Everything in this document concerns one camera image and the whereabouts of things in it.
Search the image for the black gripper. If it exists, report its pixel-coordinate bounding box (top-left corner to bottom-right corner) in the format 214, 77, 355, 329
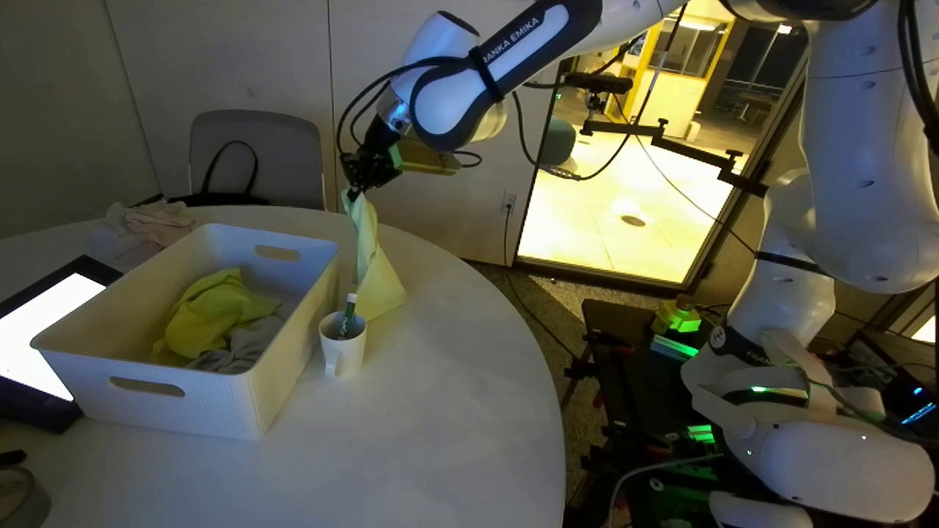
339, 134, 408, 206

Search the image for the light green towel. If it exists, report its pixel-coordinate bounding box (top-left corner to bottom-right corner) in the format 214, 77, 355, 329
339, 192, 412, 325

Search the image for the bright yellow towel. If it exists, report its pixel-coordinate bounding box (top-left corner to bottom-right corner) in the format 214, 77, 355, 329
151, 266, 287, 363

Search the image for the white plastic basket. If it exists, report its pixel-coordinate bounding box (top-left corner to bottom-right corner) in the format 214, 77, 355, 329
29, 219, 343, 442

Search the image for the grey chair with bag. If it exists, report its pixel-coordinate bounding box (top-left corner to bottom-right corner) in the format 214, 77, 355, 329
186, 109, 330, 212

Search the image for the white ceramic mug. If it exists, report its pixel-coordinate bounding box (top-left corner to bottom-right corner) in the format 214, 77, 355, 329
318, 310, 374, 381

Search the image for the pink crumpled cloth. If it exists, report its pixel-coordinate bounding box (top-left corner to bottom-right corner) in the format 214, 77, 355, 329
101, 199, 212, 265

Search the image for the black stool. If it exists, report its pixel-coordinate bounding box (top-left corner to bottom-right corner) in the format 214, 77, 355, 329
562, 67, 638, 102

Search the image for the tablet with lit screen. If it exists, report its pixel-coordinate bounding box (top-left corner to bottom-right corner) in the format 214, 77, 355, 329
0, 256, 126, 434

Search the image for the black robot cart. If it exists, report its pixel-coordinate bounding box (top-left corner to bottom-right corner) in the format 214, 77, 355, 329
566, 290, 749, 528

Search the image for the yellow wrist mount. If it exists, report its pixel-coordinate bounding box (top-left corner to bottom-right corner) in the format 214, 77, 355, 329
393, 134, 463, 180

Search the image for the black bag strap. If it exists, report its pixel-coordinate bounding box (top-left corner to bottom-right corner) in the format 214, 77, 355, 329
198, 139, 265, 206

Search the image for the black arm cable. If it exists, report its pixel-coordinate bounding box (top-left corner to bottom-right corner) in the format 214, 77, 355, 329
512, 26, 691, 184

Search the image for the black camera clamp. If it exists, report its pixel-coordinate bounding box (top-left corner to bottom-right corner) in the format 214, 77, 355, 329
579, 109, 774, 199

